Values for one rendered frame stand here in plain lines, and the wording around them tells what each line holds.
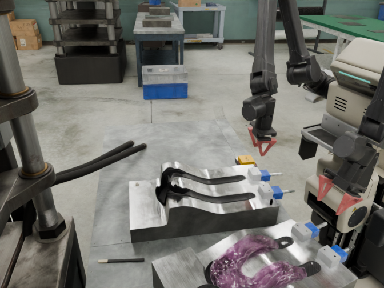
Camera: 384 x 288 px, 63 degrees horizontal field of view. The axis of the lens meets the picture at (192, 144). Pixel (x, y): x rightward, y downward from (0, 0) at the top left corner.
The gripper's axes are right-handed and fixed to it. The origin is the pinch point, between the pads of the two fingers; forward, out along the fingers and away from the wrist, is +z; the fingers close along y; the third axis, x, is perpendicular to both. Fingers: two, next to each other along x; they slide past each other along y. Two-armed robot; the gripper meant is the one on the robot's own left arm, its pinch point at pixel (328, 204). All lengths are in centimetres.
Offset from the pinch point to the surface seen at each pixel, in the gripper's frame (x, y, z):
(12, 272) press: -68, -35, 57
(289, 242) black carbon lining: -1.2, -3.5, 16.8
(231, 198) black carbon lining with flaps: -8.6, -26.4, 17.2
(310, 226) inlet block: 6.4, -4.6, 11.0
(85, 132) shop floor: 16, -275, 103
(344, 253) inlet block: 7.1, 7.9, 10.7
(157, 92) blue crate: 106, -333, 48
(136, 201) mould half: -35, -42, 32
